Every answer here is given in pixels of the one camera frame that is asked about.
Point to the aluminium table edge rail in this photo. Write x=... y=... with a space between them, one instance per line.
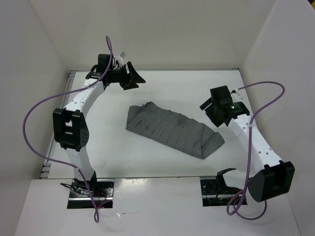
x=58 y=121

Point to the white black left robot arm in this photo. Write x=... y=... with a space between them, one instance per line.
x=70 y=127

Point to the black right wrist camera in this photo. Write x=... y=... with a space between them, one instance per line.
x=221 y=96

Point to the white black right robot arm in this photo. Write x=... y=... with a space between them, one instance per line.
x=273 y=176

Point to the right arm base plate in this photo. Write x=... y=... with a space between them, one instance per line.
x=213 y=195

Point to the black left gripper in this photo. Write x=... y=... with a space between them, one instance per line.
x=134 y=76

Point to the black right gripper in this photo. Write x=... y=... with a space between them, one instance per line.
x=214 y=119

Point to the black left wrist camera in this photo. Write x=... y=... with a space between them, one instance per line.
x=102 y=62

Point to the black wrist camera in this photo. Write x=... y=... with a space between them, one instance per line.
x=221 y=96
x=102 y=62

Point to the grey pleated skirt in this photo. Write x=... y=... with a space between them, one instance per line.
x=173 y=130

